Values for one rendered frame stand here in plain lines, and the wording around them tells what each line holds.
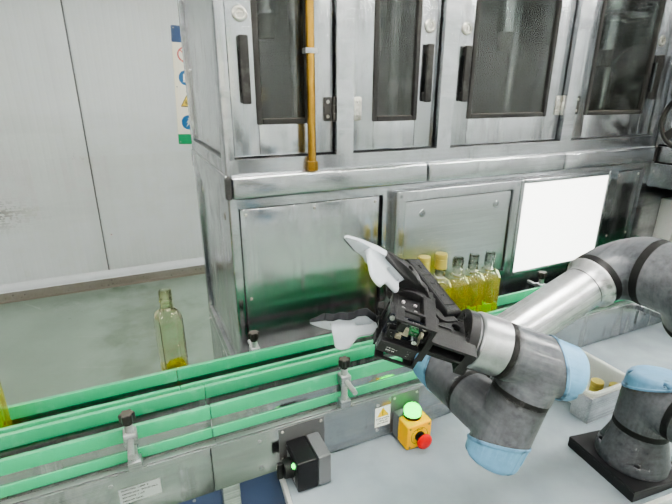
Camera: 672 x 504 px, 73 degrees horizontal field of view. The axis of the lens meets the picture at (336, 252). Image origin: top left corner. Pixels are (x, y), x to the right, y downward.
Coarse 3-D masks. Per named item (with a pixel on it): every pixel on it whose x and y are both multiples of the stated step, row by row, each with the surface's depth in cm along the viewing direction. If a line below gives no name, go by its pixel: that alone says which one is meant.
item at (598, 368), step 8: (584, 352) 138; (592, 360) 136; (600, 360) 134; (592, 368) 136; (600, 368) 134; (608, 368) 131; (592, 376) 136; (600, 376) 134; (608, 376) 131; (616, 376) 129; (624, 376) 127; (608, 384) 132; (616, 384) 123; (584, 392) 121; (592, 392) 120; (600, 392) 120; (608, 392) 121
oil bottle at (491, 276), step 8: (488, 272) 134; (496, 272) 134; (488, 280) 133; (496, 280) 135; (488, 288) 134; (496, 288) 136; (488, 296) 135; (496, 296) 137; (488, 304) 136; (496, 304) 138
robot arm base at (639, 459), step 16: (608, 432) 107; (624, 432) 103; (608, 448) 105; (624, 448) 102; (640, 448) 101; (656, 448) 100; (624, 464) 102; (640, 464) 101; (656, 464) 100; (656, 480) 101
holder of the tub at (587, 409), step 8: (616, 392) 123; (576, 400) 124; (584, 400) 121; (592, 400) 119; (600, 400) 121; (608, 400) 122; (616, 400) 124; (568, 408) 127; (576, 408) 124; (584, 408) 122; (592, 408) 120; (600, 408) 122; (608, 408) 124; (576, 416) 124; (584, 416) 122; (592, 416) 122; (600, 416) 123
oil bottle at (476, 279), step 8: (464, 272) 134; (472, 272) 132; (480, 272) 133; (472, 280) 131; (480, 280) 132; (472, 288) 132; (480, 288) 133; (472, 296) 133; (480, 296) 134; (472, 304) 134; (480, 304) 135
